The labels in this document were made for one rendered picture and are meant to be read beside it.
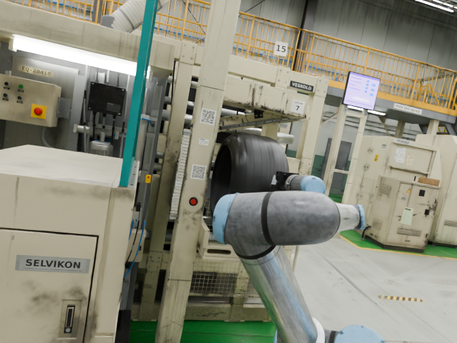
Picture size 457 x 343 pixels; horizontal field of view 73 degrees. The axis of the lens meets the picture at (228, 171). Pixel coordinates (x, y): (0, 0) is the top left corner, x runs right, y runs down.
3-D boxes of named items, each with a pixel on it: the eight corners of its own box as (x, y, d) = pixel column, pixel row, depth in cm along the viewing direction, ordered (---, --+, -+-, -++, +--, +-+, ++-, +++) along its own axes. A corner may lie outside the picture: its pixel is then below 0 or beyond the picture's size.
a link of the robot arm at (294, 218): (324, 185, 57) (366, 201, 115) (262, 189, 63) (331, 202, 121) (328, 250, 55) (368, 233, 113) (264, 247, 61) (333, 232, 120)
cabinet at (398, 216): (383, 249, 539) (400, 180, 526) (362, 237, 595) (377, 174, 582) (426, 254, 558) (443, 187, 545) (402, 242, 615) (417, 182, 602)
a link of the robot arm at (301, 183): (307, 205, 113) (303, 177, 112) (290, 201, 125) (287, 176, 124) (328, 200, 115) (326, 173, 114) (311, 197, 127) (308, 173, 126)
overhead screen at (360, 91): (343, 103, 518) (349, 71, 512) (341, 104, 523) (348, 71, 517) (373, 111, 531) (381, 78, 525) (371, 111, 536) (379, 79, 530)
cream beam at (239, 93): (215, 99, 183) (220, 73, 181) (207, 101, 207) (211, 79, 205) (305, 118, 200) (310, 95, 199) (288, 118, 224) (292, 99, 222)
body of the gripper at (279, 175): (290, 173, 143) (303, 174, 131) (287, 192, 142) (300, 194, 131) (275, 171, 140) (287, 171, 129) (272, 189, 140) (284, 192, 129)
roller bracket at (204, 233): (201, 248, 156) (205, 230, 155) (190, 224, 194) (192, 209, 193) (207, 249, 157) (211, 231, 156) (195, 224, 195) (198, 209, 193)
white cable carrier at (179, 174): (169, 218, 162) (184, 128, 157) (168, 216, 166) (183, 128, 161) (177, 219, 163) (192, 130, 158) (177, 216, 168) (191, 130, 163)
